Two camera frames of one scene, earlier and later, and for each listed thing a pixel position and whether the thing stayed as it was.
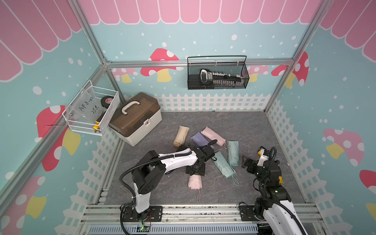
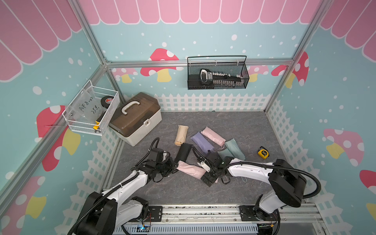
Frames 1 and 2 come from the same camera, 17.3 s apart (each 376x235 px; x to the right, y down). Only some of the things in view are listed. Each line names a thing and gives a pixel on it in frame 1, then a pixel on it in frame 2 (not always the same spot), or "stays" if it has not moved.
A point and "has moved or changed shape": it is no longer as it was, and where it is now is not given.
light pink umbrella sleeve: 195,182 has moved or changed shape
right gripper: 254,164 to 209,180
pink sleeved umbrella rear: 211,135 stays
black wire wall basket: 217,72 stays
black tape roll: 106,100 stays
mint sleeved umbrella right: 233,152 stays
